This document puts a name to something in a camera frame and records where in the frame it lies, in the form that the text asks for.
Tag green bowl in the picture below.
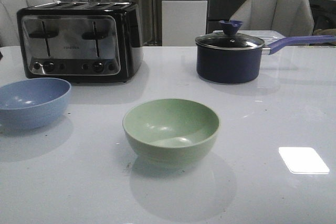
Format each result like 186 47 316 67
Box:
122 99 220 168

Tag blue bowl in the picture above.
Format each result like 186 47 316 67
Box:
1 78 71 130

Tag dark blue saucepan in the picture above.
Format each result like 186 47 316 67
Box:
196 35 335 84

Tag glass pot lid blue knob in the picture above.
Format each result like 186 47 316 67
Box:
195 19 265 50

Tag white refrigerator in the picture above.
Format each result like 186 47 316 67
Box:
162 0 207 46

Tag black and chrome toaster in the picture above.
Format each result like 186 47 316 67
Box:
17 2 143 83

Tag grey chair right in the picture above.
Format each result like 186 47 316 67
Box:
230 0 314 37

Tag grey chair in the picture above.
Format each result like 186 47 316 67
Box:
230 0 314 37
1 0 59 47

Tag grey chair left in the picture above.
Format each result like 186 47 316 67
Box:
1 0 59 47

